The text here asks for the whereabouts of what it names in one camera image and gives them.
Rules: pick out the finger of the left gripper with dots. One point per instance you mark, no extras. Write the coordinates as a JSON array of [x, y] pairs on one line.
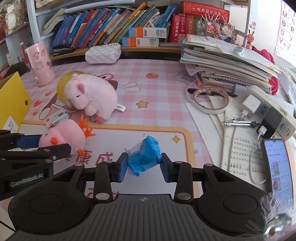
[[18, 153], [28, 141]]

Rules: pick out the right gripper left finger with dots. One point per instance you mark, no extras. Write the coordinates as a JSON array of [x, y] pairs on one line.
[[107, 173]]

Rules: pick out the white power adapter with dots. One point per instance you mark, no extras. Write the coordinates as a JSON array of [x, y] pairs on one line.
[[250, 105]]

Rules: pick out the stack of papers and notebooks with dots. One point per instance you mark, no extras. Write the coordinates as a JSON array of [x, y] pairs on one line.
[[220, 64]]

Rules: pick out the white double-sided tape roll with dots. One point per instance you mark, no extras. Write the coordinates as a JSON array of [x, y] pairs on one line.
[[209, 100]]

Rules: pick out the white power strip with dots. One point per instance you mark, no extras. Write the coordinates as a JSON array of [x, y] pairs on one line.
[[286, 129]]

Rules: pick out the orange white box upper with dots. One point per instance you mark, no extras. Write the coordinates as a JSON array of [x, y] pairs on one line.
[[143, 32]]

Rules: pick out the large pink plush pig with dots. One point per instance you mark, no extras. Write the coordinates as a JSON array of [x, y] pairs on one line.
[[94, 95]]

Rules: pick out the red dictionary books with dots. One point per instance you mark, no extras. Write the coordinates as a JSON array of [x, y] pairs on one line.
[[199, 19]]

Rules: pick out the yellow cardboard box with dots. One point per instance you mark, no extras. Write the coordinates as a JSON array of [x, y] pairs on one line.
[[14, 101]]

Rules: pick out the white quilted pouch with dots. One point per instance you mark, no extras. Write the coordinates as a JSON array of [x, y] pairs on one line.
[[105, 54]]

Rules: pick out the blue plastic wrapper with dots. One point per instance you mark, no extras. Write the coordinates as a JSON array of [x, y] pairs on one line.
[[143, 156]]

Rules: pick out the pink checkered tablecloth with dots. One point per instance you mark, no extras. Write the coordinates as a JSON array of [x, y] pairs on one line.
[[154, 95]]

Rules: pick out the silver pen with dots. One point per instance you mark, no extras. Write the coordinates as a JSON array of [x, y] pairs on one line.
[[241, 122]]

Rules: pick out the small pink plush chick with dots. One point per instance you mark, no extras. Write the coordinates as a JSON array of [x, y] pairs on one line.
[[68, 132]]

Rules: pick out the black charger plug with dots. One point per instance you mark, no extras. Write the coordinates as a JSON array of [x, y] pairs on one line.
[[269, 123]]

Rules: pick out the smartphone with lit screen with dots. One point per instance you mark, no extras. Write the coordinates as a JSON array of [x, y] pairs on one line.
[[279, 173]]

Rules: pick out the orange white box lower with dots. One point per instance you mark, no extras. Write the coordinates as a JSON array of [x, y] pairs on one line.
[[139, 42]]

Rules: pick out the row of colourful books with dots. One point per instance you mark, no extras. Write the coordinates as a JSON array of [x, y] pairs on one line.
[[106, 25]]

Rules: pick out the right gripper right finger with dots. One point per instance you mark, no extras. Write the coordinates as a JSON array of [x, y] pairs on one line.
[[178, 172]]

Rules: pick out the white bookshelf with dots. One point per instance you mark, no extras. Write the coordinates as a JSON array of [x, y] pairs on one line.
[[34, 19]]

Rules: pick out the pink cylindrical cup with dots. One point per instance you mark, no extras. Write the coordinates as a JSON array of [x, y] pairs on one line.
[[40, 64]]

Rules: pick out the orange white box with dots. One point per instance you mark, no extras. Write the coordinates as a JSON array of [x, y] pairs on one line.
[[139, 42], [143, 32]]

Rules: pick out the yellow tape roll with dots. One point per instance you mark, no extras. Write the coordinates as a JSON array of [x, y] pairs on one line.
[[65, 78]]

